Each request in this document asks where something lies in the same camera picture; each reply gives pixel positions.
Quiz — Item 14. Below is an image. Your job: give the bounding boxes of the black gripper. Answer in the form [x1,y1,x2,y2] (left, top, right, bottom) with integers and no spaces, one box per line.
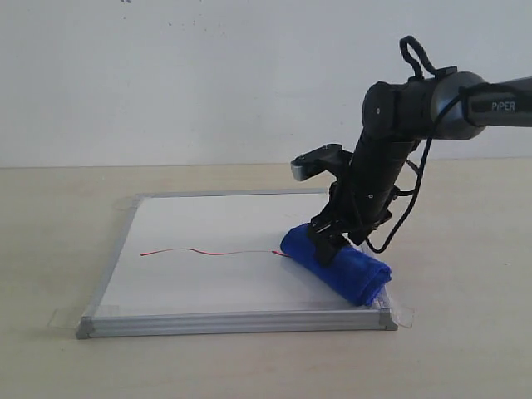
[308,181,392,266]

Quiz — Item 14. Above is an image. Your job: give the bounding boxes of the blue cloth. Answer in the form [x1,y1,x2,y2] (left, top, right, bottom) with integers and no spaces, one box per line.
[280,224,392,307]

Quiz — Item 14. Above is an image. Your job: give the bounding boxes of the dark grey Piper robot arm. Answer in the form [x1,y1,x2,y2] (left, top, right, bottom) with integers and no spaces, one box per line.
[292,71,531,265]

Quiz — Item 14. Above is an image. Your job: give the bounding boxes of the clear tape strip front right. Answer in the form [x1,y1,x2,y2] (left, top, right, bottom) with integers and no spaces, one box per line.
[379,302,415,331]

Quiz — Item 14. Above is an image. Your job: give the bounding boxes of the clear tape strip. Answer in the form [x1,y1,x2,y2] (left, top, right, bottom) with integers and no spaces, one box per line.
[47,305,121,330]
[379,302,415,331]
[112,196,143,211]

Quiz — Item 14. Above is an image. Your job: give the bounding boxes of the clear tape strip back left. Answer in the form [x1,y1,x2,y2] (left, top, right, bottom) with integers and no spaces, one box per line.
[112,196,143,211]

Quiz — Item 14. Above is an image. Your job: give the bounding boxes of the clear tape strip front left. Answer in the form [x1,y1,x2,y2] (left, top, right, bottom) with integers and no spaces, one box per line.
[47,305,121,330]

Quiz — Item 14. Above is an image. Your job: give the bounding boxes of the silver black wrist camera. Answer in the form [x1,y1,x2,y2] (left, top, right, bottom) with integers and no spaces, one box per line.
[290,144,352,182]

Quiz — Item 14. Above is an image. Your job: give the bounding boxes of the white board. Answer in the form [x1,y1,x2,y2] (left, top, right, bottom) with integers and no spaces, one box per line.
[76,189,397,339]

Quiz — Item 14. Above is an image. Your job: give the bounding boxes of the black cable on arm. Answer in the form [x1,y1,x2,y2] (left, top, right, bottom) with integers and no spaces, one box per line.
[367,35,500,254]

